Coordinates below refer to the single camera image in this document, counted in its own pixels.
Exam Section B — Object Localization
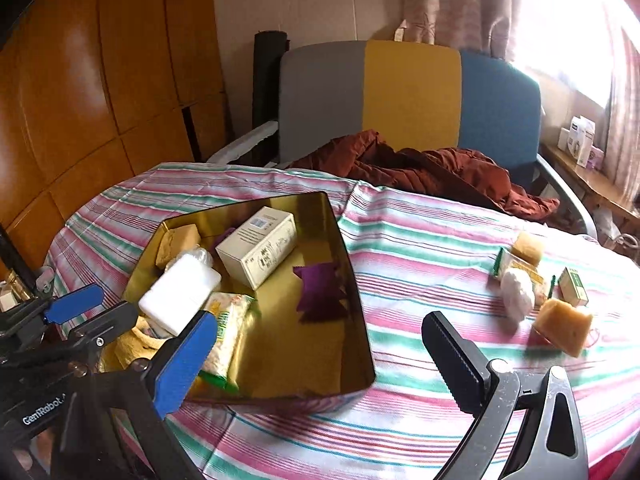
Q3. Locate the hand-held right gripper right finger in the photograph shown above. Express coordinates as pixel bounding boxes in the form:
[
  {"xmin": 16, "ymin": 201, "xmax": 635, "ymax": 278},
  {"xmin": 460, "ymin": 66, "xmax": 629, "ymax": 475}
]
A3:
[{"xmin": 421, "ymin": 311, "xmax": 590, "ymax": 480}]

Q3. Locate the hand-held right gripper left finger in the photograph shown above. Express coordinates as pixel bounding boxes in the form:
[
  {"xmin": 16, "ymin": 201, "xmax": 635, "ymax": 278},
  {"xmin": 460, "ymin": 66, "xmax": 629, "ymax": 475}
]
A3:
[{"xmin": 50, "ymin": 310, "xmax": 219, "ymax": 480}]

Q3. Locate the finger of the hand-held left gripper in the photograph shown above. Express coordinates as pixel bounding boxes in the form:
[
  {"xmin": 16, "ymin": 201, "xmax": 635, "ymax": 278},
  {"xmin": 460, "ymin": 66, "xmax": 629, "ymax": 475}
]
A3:
[
  {"xmin": 66, "ymin": 300, "xmax": 139, "ymax": 357},
  {"xmin": 42, "ymin": 283, "xmax": 104, "ymax": 326}
]

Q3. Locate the yellow knit pouch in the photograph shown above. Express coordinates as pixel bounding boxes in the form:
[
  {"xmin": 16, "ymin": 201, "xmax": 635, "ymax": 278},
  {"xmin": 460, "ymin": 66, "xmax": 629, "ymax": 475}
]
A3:
[{"xmin": 102, "ymin": 315, "xmax": 171, "ymax": 372}]

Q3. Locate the green yellow cracker packet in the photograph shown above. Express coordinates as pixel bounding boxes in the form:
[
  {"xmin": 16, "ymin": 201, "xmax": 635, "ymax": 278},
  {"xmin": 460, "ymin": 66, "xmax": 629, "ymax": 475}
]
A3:
[
  {"xmin": 492, "ymin": 249, "xmax": 557, "ymax": 307},
  {"xmin": 197, "ymin": 292, "xmax": 256, "ymax": 393}
]

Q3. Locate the white block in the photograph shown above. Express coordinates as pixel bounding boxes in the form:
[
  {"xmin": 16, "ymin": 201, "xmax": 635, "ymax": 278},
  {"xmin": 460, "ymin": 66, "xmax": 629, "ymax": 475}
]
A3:
[{"xmin": 138, "ymin": 252, "xmax": 222, "ymax": 336}]

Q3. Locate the bare yellow sponge cake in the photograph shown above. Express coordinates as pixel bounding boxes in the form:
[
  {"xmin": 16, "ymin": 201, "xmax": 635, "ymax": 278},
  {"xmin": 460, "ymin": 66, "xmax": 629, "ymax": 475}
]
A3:
[{"xmin": 155, "ymin": 224, "xmax": 202, "ymax": 268}]

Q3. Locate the large sponge cake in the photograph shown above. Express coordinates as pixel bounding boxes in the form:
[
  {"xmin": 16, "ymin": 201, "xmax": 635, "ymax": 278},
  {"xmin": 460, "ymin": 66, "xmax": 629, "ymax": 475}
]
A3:
[{"xmin": 531, "ymin": 297, "xmax": 596, "ymax": 358}]

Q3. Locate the cream carton box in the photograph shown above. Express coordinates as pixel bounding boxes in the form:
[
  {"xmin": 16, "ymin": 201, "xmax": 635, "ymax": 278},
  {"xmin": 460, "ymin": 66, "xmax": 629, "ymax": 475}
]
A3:
[{"xmin": 215, "ymin": 206, "xmax": 297, "ymax": 291}]

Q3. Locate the gold tin box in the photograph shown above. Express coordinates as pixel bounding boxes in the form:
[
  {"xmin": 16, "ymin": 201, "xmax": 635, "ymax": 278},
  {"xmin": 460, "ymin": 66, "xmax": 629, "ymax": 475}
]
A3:
[{"xmin": 100, "ymin": 191, "xmax": 377, "ymax": 413}]

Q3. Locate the small green white box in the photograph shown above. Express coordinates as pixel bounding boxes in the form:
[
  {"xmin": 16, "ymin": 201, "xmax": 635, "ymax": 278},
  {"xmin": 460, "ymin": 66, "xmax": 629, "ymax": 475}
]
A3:
[{"xmin": 557, "ymin": 266, "xmax": 590, "ymax": 308}]

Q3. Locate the pink snack packet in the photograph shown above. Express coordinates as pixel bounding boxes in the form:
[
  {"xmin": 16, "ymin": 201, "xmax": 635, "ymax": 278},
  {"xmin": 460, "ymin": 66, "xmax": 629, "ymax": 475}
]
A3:
[{"xmin": 292, "ymin": 261, "xmax": 351, "ymax": 321}]

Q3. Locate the striped tablecloth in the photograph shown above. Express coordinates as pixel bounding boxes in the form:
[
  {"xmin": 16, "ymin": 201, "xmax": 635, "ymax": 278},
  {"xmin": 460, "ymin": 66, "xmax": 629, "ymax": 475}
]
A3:
[{"xmin": 42, "ymin": 161, "xmax": 640, "ymax": 480}]

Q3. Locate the small wrapped sponge cake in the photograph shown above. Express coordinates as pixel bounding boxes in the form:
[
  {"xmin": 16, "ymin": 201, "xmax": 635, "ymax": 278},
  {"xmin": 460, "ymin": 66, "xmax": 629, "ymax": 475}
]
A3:
[{"xmin": 512, "ymin": 231, "xmax": 547, "ymax": 267}]

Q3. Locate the person's red clothing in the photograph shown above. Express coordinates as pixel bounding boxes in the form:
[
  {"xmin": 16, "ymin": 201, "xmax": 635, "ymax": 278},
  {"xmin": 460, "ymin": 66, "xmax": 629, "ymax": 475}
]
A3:
[{"xmin": 587, "ymin": 450, "xmax": 632, "ymax": 480}]

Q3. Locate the rust brown jacket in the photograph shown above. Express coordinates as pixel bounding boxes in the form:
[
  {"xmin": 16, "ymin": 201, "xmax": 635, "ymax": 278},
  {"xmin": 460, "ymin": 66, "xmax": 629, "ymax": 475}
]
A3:
[{"xmin": 290, "ymin": 130, "xmax": 561, "ymax": 223}]

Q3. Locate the wooden side table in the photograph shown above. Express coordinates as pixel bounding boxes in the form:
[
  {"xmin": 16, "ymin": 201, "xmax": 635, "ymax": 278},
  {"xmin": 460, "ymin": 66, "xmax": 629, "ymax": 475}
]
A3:
[{"xmin": 540, "ymin": 142, "xmax": 640, "ymax": 226}]

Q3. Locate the wooden wardrobe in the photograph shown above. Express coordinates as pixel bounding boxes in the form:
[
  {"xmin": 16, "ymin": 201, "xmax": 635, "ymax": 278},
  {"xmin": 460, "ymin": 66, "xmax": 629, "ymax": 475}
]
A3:
[{"xmin": 0, "ymin": 0, "xmax": 231, "ymax": 261}]

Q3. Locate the tall white box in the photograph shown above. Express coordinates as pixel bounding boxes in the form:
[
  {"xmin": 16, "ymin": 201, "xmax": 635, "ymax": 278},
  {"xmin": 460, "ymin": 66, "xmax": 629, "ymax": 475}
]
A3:
[{"xmin": 570, "ymin": 116, "xmax": 596, "ymax": 168}]

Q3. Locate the grey yellow blue sofa chair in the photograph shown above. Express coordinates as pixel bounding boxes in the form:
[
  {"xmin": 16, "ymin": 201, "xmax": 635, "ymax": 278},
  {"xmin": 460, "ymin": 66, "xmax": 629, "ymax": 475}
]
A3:
[{"xmin": 206, "ymin": 40, "xmax": 598, "ymax": 241}]

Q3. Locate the pink patterned curtain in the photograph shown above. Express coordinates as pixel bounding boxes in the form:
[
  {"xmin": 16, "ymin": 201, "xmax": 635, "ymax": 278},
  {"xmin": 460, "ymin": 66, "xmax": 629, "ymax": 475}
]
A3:
[
  {"xmin": 395, "ymin": 0, "xmax": 526, "ymax": 61},
  {"xmin": 602, "ymin": 10, "xmax": 640, "ymax": 201}
]

